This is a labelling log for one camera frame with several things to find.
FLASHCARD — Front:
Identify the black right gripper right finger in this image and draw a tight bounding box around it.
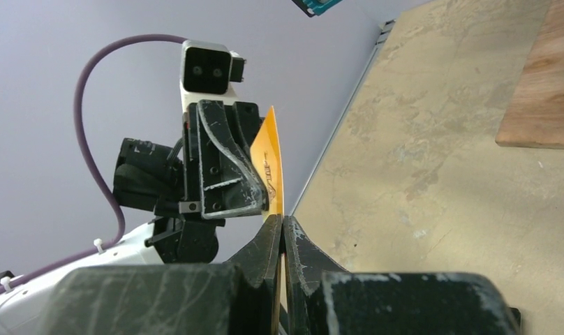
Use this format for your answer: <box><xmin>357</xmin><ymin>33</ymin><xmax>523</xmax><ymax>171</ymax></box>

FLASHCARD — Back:
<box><xmin>283</xmin><ymin>216</ymin><xmax>521</xmax><ymax>334</ymax></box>

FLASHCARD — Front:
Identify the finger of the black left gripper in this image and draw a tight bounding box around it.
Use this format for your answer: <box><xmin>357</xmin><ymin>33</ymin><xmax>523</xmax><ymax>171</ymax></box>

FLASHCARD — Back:
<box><xmin>196</xmin><ymin>99</ymin><xmax>270</xmax><ymax>221</ymax></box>

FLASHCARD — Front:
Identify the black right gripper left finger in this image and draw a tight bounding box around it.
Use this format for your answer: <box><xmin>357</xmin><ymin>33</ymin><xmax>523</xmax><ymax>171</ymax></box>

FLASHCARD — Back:
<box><xmin>36</xmin><ymin>215</ymin><xmax>282</xmax><ymax>334</ymax></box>

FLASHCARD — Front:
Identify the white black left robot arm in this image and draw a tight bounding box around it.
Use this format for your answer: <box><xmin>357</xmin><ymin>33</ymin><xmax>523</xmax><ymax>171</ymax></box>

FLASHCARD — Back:
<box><xmin>0</xmin><ymin>100</ymin><xmax>278</xmax><ymax>334</ymax></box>

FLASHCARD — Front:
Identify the blue network switch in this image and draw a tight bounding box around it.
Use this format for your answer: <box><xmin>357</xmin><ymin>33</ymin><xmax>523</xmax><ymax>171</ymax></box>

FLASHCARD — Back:
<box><xmin>292</xmin><ymin>0</ymin><xmax>342</xmax><ymax>17</ymax></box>

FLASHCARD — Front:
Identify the aluminium frame rail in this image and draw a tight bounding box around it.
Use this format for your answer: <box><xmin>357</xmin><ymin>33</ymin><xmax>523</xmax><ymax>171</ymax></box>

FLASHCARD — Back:
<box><xmin>290</xmin><ymin>18</ymin><xmax>397</xmax><ymax>214</ymax></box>

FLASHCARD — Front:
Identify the single orange credit card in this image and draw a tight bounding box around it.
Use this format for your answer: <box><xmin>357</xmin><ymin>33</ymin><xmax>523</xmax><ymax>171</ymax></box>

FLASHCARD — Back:
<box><xmin>250</xmin><ymin>107</ymin><xmax>285</xmax><ymax>334</ymax></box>

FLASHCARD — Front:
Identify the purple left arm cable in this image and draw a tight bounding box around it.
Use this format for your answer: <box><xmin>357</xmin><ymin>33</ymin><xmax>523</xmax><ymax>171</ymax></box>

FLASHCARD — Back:
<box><xmin>0</xmin><ymin>33</ymin><xmax>188</xmax><ymax>302</ymax></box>

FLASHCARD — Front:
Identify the brown wooden board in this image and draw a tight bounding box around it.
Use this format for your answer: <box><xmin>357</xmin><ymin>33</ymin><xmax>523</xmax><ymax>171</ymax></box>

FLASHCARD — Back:
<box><xmin>495</xmin><ymin>1</ymin><xmax>564</xmax><ymax>149</ymax></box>

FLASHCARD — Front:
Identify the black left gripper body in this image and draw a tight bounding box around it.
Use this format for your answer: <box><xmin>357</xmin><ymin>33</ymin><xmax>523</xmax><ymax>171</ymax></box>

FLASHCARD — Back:
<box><xmin>182</xmin><ymin>100</ymin><xmax>267</xmax><ymax>228</ymax></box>

